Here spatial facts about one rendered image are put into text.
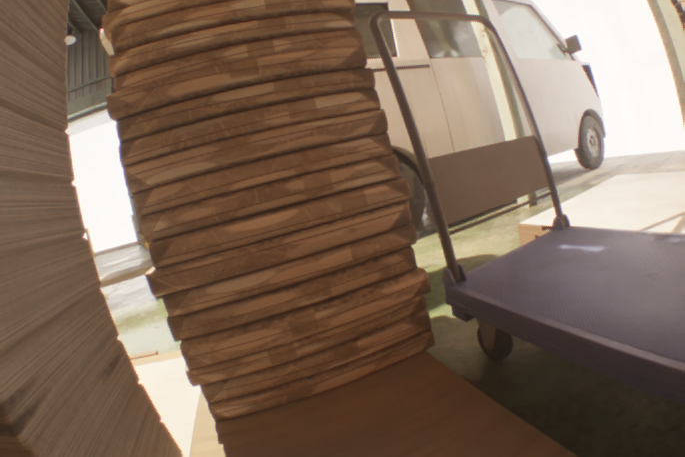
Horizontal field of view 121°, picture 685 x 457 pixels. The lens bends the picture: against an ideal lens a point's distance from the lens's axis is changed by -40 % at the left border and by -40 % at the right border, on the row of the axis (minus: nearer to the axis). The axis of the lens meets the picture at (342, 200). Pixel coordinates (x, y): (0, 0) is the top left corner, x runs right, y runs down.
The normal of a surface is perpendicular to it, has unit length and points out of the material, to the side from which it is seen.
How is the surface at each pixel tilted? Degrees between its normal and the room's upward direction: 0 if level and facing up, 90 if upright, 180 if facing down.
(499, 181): 81
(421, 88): 90
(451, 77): 90
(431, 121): 90
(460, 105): 90
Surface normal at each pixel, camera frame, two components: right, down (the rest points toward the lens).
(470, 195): 0.25, -0.14
